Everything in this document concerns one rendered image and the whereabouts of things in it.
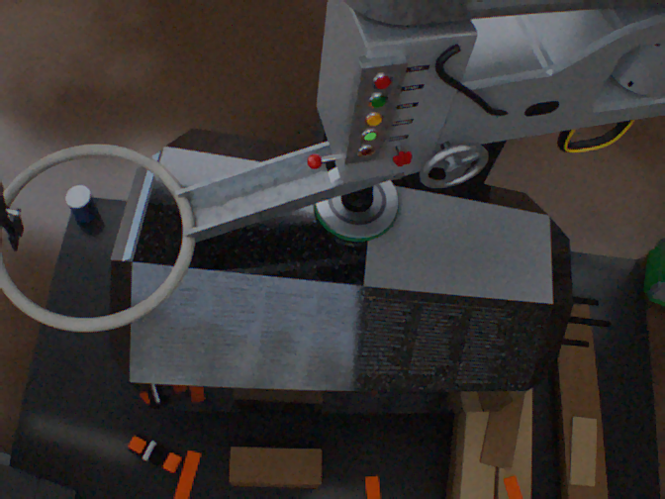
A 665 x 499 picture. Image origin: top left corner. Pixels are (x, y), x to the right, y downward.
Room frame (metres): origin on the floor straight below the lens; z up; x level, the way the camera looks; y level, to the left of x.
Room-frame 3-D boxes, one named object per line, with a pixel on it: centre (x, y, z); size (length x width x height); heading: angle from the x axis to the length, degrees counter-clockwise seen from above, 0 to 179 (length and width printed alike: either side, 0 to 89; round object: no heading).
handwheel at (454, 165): (0.81, -0.20, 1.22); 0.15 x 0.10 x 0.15; 115
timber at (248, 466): (0.28, 0.05, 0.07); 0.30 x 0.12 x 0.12; 100
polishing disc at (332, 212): (0.87, -0.04, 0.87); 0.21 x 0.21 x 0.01
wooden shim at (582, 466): (0.50, -1.03, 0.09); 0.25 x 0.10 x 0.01; 1
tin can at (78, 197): (1.10, 1.01, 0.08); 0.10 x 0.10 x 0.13
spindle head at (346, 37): (0.91, -0.11, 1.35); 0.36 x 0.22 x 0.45; 115
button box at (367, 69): (0.74, -0.02, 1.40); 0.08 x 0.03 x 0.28; 115
